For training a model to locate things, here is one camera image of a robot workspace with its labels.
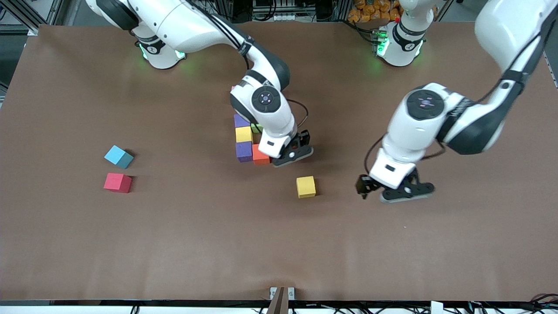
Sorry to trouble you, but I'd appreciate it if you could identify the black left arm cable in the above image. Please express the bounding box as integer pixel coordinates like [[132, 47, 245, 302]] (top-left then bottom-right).
[[364, 134, 446, 176]]

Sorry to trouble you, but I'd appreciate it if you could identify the black cable bundle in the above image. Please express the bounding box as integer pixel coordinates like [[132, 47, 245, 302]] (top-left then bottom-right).
[[514, 294, 558, 314]]

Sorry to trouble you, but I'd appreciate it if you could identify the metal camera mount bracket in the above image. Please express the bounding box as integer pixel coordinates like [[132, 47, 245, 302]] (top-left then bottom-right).
[[267, 286, 296, 314]]

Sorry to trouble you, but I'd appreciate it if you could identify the black right camera cable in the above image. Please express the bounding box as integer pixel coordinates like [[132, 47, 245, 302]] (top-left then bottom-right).
[[286, 99, 309, 129]]

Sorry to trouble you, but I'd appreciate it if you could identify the orange foam block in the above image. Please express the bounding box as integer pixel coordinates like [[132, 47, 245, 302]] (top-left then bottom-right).
[[252, 144, 272, 166]]

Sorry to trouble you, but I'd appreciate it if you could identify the brown table cover sheet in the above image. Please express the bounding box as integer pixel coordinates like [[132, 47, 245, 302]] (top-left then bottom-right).
[[0, 21, 558, 302]]

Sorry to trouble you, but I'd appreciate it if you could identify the light blue foam block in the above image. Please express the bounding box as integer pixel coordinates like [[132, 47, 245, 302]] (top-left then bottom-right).
[[104, 145, 134, 169]]

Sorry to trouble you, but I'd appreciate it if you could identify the metal equipment rack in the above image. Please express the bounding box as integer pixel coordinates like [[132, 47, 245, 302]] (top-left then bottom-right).
[[251, 0, 319, 22]]

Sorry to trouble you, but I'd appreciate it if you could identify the aluminium frame profile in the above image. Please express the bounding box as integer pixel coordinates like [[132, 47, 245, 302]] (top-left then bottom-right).
[[0, 0, 66, 36], [522, 0, 558, 88]]

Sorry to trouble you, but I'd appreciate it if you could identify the orange packets pile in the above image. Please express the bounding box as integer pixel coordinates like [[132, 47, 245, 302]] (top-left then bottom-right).
[[347, 0, 402, 23]]

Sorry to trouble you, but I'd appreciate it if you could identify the red foam block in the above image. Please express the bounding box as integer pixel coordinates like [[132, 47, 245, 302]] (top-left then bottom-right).
[[103, 173, 132, 193]]

